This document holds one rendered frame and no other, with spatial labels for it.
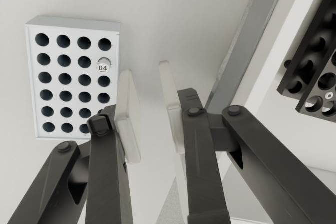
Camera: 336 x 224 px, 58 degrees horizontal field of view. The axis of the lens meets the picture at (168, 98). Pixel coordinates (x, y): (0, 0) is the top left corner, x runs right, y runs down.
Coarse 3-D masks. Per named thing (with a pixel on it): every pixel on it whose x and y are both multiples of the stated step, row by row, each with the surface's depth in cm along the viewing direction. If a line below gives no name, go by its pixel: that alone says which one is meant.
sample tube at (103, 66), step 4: (100, 60) 29; (104, 60) 29; (108, 60) 30; (100, 64) 28; (104, 64) 28; (108, 64) 29; (100, 68) 28; (104, 68) 28; (108, 68) 28; (100, 72) 29; (104, 72) 29
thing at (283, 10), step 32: (256, 0) 23; (288, 0) 19; (320, 0) 25; (256, 32) 22; (288, 32) 20; (256, 64) 21; (224, 96) 25; (256, 96) 21; (288, 128) 30; (320, 128) 30; (224, 160) 24; (320, 160) 32
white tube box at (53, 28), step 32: (32, 32) 28; (64, 32) 28; (96, 32) 28; (32, 64) 29; (64, 64) 30; (96, 64) 30; (32, 96) 30; (64, 96) 32; (96, 96) 31; (64, 128) 33
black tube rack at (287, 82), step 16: (320, 16) 22; (320, 32) 22; (304, 48) 23; (320, 48) 23; (288, 64) 26; (304, 64) 24; (320, 64) 21; (288, 80) 24; (304, 80) 24; (320, 80) 24; (288, 96) 24
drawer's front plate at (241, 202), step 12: (180, 156) 27; (180, 168) 26; (228, 168) 27; (312, 168) 33; (180, 180) 25; (228, 180) 26; (240, 180) 26; (324, 180) 31; (180, 192) 24; (228, 192) 24; (240, 192) 25; (252, 192) 25; (228, 204) 23; (240, 204) 23; (252, 204) 24; (240, 216) 22; (252, 216) 23; (264, 216) 23
